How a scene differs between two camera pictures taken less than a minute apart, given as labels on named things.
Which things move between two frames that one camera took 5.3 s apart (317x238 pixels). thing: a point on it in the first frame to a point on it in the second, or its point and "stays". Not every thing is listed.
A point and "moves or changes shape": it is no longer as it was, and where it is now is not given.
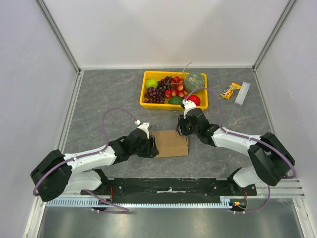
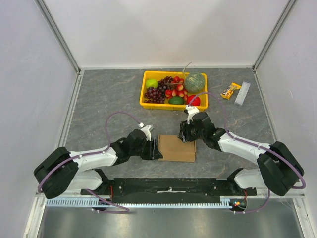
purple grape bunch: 153,95 stays
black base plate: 169,190 stays
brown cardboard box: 170,143 moves or changes shape
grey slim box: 241,94 stays
